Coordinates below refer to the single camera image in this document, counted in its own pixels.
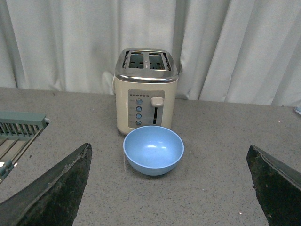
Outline white curtain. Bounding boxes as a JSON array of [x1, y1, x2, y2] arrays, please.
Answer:
[[0, 0, 301, 106]]

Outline blue bowl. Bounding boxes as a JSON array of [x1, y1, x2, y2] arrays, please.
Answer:
[[123, 126, 185, 176]]

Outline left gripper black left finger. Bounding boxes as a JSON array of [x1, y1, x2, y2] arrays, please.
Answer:
[[0, 143, 92, 226]]

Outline clear plastic container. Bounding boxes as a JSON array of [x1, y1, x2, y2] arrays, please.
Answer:
[[294, 103, 301, 115]]

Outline green dish rack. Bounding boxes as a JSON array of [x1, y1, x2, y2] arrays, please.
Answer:
[[0, 111, 49, 182]]

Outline cream two-slot toaster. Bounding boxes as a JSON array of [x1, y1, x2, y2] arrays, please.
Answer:
[[112, 48, 179, 135]]

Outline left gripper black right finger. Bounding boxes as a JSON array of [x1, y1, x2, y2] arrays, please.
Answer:
[[246, 145, 301, 226]]

